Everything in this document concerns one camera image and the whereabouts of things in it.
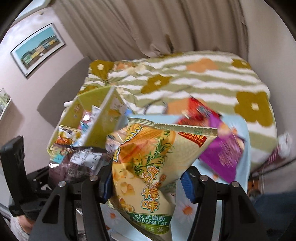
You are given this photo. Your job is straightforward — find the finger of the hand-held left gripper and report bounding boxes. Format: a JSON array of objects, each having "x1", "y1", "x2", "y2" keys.
[{"x1": 32, "y1": 168, "x2": 53, "y2": 184}]

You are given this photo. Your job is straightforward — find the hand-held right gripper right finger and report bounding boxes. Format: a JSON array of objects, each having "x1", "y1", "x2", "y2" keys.
[{"x1": 180, "y1": 166, "x2": 269, "y2": 241}]

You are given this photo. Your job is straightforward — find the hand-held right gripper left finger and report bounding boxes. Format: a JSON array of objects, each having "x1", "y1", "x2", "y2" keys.
[{"x1": 29, "y1": 164, "x2": 114, "y2": 241}]

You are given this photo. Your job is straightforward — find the dark brown snack packet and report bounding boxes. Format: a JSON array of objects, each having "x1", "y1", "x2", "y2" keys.
[{"x1": 47, "y1": 144, "x2": 107, "y2": 186}]

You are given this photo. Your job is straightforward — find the pale yellow corn snack packet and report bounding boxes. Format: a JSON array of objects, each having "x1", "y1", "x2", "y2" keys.
[{"x1": 106, "y1": 117, "x2": 218, "y2": 241}]

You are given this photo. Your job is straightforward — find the brown striped snack packet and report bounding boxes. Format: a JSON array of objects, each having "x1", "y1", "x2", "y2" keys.
[{"x1": 57, "y1": 125, "x2": 80, "y2": 147}]

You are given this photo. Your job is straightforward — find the yellow cardboard box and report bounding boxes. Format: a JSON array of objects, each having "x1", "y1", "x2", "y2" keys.
[{"x1": 47, "y1": 86, "x2": 129, "y2": 154}]

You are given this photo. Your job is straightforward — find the person's left hand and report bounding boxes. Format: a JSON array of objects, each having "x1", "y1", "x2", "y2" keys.
[{"x1": 20, "y1": 215, "x2": 36, "y2": 235}]

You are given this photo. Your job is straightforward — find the purple snack packet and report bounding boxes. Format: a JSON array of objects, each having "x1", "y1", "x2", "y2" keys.
[{"x1": 198, "y1": 115, "x2": 246, "y2": 184}]

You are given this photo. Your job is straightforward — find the red snack packet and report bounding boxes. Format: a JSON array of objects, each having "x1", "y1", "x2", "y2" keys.
[{"x1": 176, "y1": 97, "x2": 222, "y2": 127}]

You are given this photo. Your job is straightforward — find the grey bed headboard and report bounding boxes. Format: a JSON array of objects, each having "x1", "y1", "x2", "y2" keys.
[{"x1": 36, "y1": 56, "x2": 93, "y2": 131}]

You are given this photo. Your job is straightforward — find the blue jeans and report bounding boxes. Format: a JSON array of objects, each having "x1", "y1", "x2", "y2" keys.
[{"x1": 251, "y1": 190, "x2": 296, "y2": 241}]

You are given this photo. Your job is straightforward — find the white plastic bag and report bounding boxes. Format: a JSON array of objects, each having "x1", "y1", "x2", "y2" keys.
[{"x1": 266, "y1": 133, "x2": 295, "y2": 168}]

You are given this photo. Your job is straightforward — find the green striped floral blanket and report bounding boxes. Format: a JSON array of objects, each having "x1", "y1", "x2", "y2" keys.
[{"x1": 82, "y1": 51, "x2": 278, "y2": 172}]

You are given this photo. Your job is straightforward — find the beige curtain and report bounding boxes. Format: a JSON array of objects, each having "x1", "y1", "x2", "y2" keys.
[{"x1": 52, "y1": 0, "x2": 249, "y2": 59}]

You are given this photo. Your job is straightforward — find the small wall poster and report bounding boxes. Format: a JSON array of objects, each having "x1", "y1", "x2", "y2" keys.
[{"x1": 0, "y1": 88, "x2": 12, "y2": 121}]

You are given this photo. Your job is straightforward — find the wall poster of houses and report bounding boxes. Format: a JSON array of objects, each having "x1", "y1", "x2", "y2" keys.
[{"x1": 10, "y1": 22, "x2": 66, "y2": 78}]

